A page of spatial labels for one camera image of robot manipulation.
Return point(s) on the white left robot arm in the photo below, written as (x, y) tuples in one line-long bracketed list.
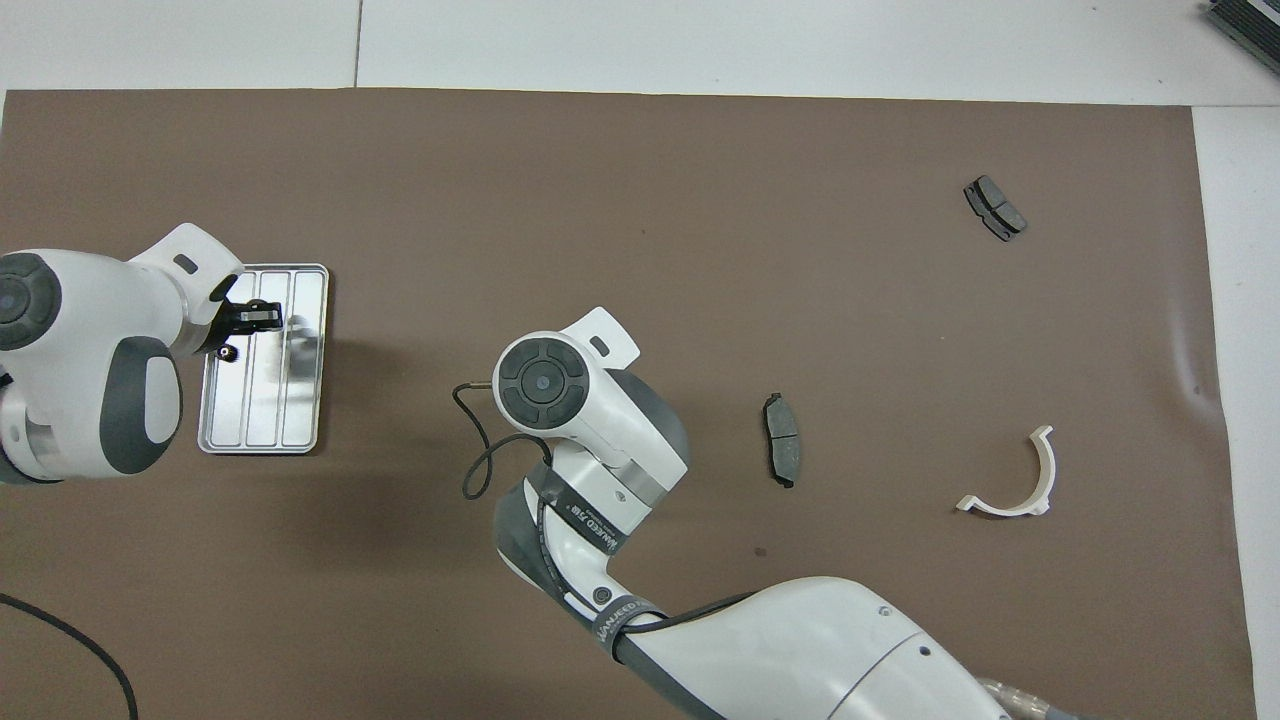
[(80, 330)]

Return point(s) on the silver metal tray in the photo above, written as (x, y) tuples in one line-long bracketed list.
[(300, 420)]

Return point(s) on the brown table mat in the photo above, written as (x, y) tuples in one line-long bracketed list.
[(700, 200)]

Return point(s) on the short dark grey brake pad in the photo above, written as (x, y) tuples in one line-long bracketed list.
[(995, 208)]

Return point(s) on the long dark grey brake pad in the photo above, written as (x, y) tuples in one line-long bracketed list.
[(782, 445)]

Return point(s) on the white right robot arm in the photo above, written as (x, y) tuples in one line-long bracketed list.
[(800, 650)]

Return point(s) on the white curved plastic bracket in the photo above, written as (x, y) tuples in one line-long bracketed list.
[(1015, 510)]

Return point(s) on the black ridged device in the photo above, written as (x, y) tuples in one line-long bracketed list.
[(1255, 25)]

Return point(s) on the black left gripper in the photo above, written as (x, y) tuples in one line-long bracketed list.
[(228, 325)]

